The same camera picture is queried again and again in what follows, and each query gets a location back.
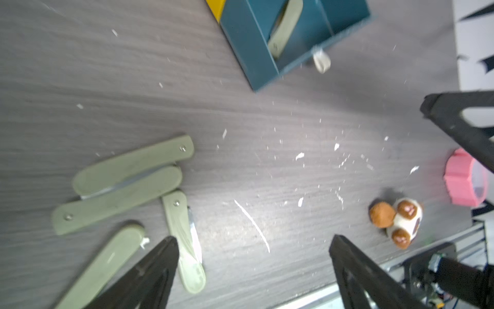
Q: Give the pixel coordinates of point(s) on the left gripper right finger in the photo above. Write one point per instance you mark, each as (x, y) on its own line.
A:
(361, 280)

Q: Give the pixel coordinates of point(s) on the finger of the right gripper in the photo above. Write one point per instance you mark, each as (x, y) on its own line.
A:
(444, 110)

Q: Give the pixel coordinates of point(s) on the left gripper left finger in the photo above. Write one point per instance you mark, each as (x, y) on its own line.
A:
(148, 284)

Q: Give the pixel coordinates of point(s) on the olive folding knife lowest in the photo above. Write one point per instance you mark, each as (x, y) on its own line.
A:
(110, 259)

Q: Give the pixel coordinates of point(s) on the olive folding knife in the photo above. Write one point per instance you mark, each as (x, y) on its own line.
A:
(181, 226)
(284, 27)
(118, 169)
(71, 217)

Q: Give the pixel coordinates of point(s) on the yellow teal drawer cabinet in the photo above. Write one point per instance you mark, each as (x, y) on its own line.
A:
(216, 7)

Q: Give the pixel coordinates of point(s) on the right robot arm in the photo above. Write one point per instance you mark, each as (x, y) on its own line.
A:
(466, 283)

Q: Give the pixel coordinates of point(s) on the pink alarm clock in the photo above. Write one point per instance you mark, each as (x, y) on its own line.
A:
(466, 179)

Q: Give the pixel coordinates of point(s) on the brown white plush toy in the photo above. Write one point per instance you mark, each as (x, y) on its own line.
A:
(401, 220)

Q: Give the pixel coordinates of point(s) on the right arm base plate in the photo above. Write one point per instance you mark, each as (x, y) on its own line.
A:
(418, 278)

